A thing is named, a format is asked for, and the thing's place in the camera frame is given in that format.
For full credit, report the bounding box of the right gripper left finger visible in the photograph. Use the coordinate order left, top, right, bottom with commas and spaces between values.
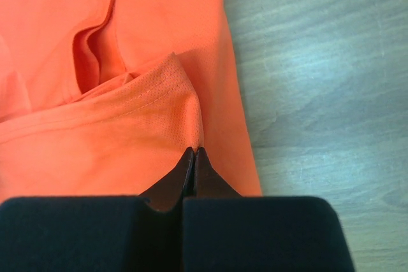
1, 148, 194, 271

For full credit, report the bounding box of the orange t-shirt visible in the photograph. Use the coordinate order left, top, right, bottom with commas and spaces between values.
1, 0, 261, 200

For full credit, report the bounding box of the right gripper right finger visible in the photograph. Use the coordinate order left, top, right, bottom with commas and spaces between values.
182, 148, 354, 271

